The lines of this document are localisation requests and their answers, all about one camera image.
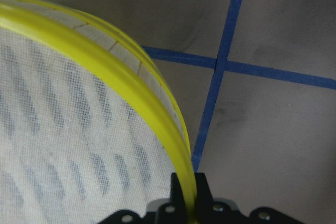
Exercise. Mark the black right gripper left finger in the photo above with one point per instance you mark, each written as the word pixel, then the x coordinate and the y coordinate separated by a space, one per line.
pixel 176 194

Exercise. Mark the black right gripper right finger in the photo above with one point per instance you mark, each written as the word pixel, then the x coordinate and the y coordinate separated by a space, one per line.
pixel 204 197

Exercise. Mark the yellow rimmed steamer tray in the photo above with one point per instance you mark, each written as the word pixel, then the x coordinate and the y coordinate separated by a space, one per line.
pixel 88 124

